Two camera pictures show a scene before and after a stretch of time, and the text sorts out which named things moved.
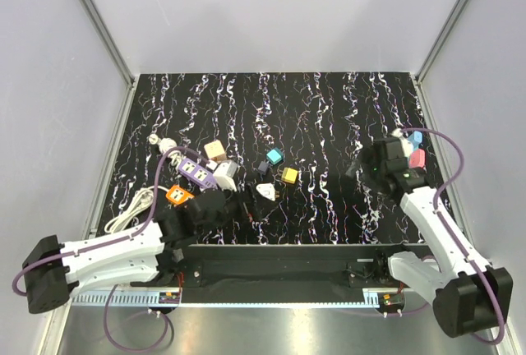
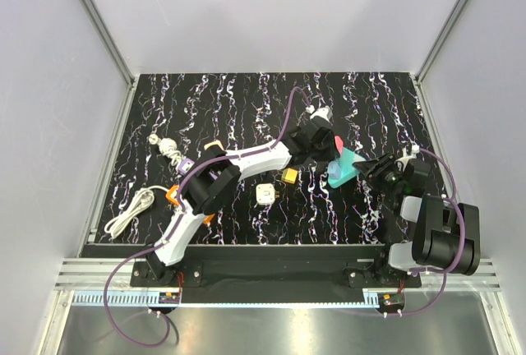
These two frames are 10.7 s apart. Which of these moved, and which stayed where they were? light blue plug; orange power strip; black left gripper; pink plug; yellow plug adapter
Moved: black left gripper; light blue plug; pink plug
Stayed: yellow plug adapter; orange power strip
